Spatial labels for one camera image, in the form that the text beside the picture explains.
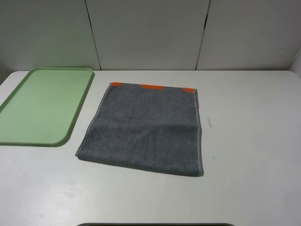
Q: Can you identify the light green plastic tray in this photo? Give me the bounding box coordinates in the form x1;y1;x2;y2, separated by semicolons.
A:
0;67;94;146

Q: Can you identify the clear tape strip right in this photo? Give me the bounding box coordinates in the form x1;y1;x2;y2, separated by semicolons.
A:
206;117;213;128

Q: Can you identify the grey towel with orange stripes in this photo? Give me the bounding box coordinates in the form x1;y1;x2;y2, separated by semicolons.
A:
76;82;204;177

